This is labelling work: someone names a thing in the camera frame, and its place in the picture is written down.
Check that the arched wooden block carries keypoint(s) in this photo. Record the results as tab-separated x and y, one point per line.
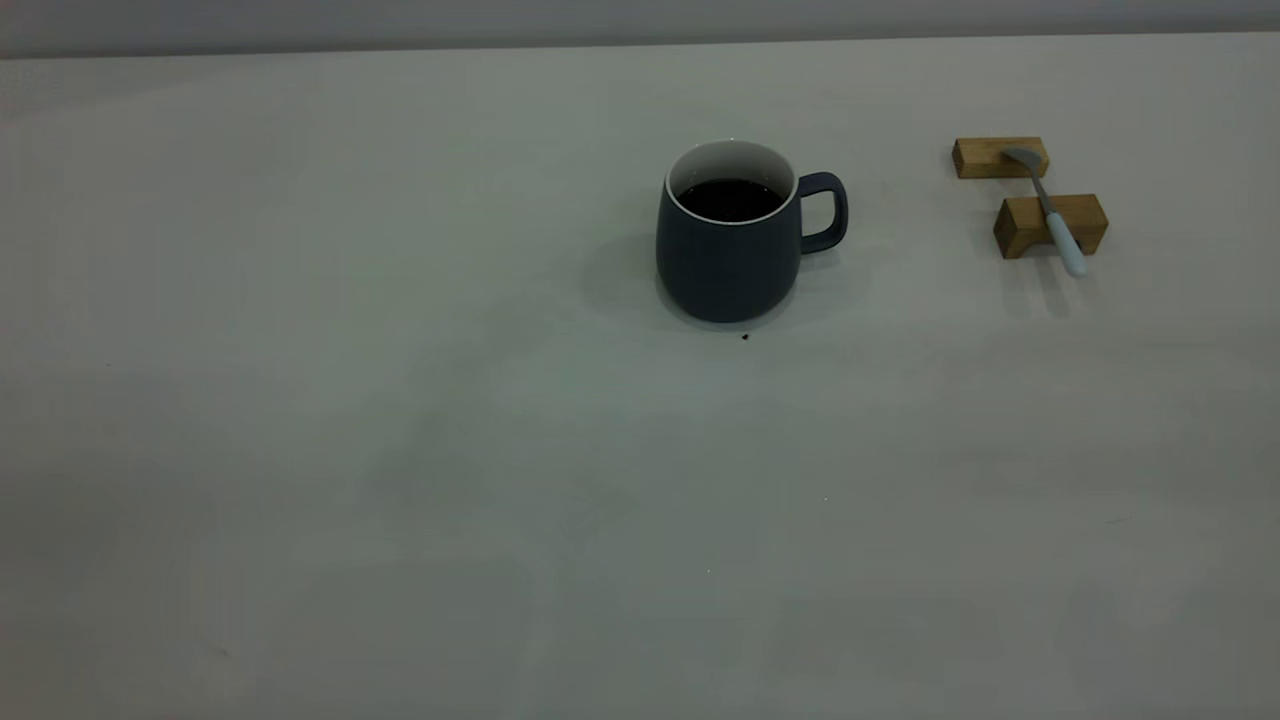
1022	225

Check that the flat rectangular wooden block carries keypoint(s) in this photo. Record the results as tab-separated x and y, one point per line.
980	158

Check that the dark grey ceramic mug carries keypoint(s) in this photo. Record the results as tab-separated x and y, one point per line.
730	270

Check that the dark coffee liquid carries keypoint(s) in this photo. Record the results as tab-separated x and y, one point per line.
732	200

